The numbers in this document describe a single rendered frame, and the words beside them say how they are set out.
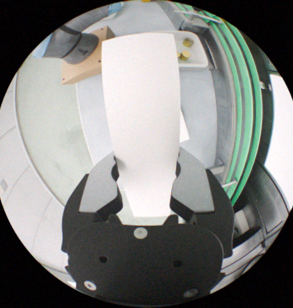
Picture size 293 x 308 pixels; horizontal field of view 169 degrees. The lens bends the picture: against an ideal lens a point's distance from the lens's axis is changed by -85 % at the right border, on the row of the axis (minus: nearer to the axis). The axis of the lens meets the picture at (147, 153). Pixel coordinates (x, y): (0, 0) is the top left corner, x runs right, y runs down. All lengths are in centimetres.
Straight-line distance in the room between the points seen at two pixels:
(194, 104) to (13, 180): 345
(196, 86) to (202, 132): 21
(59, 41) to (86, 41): 11
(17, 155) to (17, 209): 135
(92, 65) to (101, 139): 34
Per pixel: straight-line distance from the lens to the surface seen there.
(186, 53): 44
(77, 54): 42
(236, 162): 50
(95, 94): 50
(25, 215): 342
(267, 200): 67
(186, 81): 47
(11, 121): 357
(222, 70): 46
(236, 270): 65
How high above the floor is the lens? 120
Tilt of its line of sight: 59 degrees down
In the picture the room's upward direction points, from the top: 177 degrees counter-clockwise
